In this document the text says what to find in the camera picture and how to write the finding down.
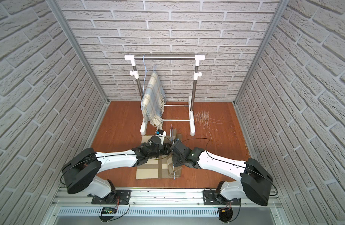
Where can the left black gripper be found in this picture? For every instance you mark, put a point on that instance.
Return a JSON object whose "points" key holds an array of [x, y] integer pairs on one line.
{"points": [[165, 146]]}

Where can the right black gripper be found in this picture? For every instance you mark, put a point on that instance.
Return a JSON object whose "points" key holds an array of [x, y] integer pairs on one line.
{"points": [[175, 144]]}

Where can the light blue wire hanger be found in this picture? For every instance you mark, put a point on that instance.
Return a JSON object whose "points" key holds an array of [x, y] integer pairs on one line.
{"points": [[145, 76], [172, 137]]}

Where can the blue cream plaid scarf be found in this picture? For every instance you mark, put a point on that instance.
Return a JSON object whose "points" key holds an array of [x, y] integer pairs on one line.
{"points": [[154, 102]]}

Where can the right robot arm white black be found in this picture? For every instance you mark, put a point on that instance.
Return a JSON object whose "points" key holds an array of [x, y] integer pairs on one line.
{"points": [[251, 180]]}

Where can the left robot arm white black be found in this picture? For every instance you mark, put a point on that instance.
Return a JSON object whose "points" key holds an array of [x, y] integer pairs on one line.
{"points": [[80, 173]]}

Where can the white steel clothes rack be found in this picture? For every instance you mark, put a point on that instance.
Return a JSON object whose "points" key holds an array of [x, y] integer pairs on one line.
{"points": [[191, 99]]}

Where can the right small electronics board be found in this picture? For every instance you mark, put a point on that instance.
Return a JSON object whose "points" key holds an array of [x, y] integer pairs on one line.
{"points": [[225, 215]]}

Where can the small electronics board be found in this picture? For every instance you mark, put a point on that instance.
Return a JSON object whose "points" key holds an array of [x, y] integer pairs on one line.
{"points": [[225, 215], [107, 214]]}

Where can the left small electronics board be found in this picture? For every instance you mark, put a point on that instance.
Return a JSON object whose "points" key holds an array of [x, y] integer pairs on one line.
{"points": [[107, 214]]}

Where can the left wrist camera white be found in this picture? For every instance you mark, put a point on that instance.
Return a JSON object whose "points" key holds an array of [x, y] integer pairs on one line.
{"points": [[161, 133]]}

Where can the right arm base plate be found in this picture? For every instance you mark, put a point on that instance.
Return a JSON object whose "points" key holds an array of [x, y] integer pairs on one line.
{"points": [[210, 197]]}

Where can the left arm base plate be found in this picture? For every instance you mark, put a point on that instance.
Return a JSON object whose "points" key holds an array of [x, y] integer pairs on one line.
{"points": [[121, 196]]}

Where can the aluminium front rail frame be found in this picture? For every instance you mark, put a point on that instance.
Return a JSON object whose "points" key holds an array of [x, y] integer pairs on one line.
{"points": [[154, 202]]}

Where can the left aluminium corner post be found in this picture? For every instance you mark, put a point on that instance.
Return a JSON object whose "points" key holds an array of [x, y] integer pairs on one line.
{"points": [[58, 13]]}

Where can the aluminium corner post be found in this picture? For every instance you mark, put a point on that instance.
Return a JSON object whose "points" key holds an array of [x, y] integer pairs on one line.
{"points": [[265, 41], [58, 13]]}

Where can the right aluminium corner post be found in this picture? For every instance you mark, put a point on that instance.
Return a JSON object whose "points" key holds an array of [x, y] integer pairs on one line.
{"points": [[265, 41]]}

